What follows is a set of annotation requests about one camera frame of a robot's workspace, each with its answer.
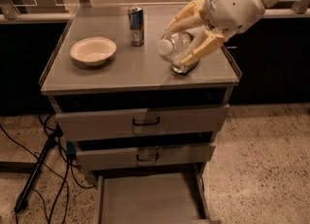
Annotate black bar on floor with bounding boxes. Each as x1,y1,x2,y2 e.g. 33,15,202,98
14,133,55,213

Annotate grey bottom drawer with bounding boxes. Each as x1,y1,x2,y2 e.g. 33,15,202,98
94,164,222,224

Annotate black top drawer handle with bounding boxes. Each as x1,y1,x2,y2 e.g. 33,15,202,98
132,116,161,126

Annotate black middle drawer handle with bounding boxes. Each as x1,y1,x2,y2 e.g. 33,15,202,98
136,152,159,163

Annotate grey drawer cabinet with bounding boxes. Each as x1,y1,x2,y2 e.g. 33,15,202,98
38,3,243,183

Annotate grey top drawer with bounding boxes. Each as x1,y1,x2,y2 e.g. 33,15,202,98
56,105,230,142

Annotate black floor cables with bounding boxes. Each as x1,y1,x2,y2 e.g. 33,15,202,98
0,112,97,224

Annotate clear plastic water bottle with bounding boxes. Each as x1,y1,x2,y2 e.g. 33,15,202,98
156,32,194,63

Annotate far right metal bracket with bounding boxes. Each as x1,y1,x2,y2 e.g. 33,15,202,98
292,0,310,14

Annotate metal bracket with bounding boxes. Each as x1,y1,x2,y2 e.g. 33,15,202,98
292,0,310,14
0,0,18,19

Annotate blue silver energy drink can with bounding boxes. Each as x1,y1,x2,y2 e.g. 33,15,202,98
128,6,144,47

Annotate green soda can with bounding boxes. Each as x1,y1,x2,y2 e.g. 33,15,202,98
171,61,199,75

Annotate black drawer handle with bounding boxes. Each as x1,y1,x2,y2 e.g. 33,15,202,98
136,152,159,163
132,116,161,126

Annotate white bowl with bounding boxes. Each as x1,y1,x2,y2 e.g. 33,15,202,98
70,37,116,66

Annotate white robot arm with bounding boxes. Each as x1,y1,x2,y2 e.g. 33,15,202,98
166,0,280,67

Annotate grey drawer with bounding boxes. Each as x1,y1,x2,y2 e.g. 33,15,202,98
56,105,230,142
77,144,215,171
94,164,222,224

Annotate far left metal bracket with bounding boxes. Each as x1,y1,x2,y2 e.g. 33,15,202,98
0,0,18,19

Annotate grey middle drawer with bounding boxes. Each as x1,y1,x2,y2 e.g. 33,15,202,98
77,144,215,171

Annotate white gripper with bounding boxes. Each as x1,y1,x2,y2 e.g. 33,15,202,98
165,0,265,67

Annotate blue box under cabinet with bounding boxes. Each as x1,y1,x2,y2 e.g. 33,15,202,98
66,142,77,155

